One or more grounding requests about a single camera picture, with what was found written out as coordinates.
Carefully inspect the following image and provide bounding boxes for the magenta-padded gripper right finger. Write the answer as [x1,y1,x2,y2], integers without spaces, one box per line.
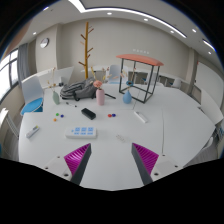
[131,142,182,186]

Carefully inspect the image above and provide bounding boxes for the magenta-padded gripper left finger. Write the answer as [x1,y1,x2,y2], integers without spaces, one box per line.
[42,143,92,186]

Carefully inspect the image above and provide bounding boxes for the white power strip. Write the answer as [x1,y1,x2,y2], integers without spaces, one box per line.
[64,126,98,140]

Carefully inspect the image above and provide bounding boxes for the white rectangular bar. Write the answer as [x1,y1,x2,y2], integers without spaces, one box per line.
[133,110,149,124]

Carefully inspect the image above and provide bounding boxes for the black rectangular box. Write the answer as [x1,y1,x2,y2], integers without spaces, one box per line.
[80,107,97,121]

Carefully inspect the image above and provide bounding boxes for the white remote control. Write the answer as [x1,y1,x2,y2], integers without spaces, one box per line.
[25,124,40,139]

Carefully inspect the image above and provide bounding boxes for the blue vase with dried stems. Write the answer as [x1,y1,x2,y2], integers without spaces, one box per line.
[122,68,138,105]

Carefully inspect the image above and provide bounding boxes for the green vase with dried stems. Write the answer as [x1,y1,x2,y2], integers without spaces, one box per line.
[46,67,61,106]

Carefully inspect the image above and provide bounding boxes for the pink vase with flowers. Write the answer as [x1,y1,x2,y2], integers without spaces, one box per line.
[90,66,113,107]

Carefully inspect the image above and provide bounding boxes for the grey backpack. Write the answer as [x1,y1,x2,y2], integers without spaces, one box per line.
[59,77,98,102]

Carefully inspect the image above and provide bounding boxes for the white chair with blue cushion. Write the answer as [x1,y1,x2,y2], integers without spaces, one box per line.
[20,75,45,116]

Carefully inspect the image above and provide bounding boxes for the whiteboard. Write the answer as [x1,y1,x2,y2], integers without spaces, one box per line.
[194,61,224,108]

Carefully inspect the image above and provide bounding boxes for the orange-topped black-framed side table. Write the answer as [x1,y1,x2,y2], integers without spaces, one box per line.
[115,53,165,104]

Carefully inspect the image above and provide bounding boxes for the window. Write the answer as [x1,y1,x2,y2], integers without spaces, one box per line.
[0,49,19,101]

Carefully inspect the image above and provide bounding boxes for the grey curtain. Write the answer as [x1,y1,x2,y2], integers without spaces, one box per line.
[17,42,30,84]

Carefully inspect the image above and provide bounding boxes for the wooden coat stand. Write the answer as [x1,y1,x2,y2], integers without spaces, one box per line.
[78,21,95,70]

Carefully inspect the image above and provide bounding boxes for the long ceiling light strip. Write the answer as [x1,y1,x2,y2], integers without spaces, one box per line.
[68,0,188,39]

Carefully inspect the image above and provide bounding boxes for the round ceiling lights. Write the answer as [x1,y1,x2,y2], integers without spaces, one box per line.
[32,5,218,54]

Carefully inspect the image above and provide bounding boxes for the round wall clock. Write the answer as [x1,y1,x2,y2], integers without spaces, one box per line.
[39,37,50,49]

